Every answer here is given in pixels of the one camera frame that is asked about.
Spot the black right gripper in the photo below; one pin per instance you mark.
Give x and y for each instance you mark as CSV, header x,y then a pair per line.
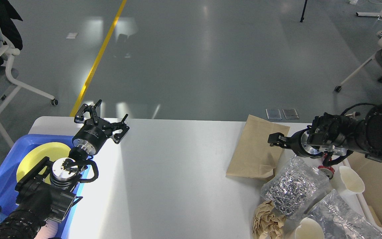
x,y
297,142

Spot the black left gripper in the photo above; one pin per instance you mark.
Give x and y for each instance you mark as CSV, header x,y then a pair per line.
x,y
90,139

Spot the brown paper bag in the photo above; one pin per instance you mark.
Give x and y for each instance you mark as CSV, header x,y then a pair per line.
x,y
253,156

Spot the yellow plate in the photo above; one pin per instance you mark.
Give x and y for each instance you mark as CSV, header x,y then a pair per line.
x,y
54,150

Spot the crushed red can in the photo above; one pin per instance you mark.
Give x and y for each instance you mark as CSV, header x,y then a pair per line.
x,y
326,167

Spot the pink mug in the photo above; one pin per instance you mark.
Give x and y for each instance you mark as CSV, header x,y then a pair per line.
x,y
49,230

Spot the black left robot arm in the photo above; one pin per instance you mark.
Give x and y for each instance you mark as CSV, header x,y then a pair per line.
x,y
46,191

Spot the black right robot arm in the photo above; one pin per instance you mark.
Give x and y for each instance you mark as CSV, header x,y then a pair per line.
x,y
333,138

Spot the left floor outlet plate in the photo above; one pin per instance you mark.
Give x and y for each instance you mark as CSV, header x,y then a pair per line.
x,y
274,114

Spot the floor outlet plate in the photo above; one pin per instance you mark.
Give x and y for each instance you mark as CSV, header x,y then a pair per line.
x,y
290,114
274,114

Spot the right floor outlet plate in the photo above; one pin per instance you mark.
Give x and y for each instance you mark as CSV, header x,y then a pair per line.
x,y
290,114

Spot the crumpled aluminium foil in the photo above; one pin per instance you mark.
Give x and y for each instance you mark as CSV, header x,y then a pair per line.
x,y
296,188

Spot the crumpled brown paper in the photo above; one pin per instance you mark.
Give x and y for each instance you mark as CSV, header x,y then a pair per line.
x,y
268,222

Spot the clear plastic bag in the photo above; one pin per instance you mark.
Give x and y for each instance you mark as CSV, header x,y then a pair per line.
x,y
339,221

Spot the blue plastic tray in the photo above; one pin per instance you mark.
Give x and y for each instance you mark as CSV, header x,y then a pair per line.
x,y
8,169

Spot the white office chair left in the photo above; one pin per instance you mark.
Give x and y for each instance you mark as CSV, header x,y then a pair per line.
x,y
8,51

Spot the white plastic bin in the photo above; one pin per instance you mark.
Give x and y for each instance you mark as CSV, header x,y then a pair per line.
x,y
368,165

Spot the black tripod leg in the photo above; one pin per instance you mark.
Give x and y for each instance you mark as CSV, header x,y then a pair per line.
x,y
303,11

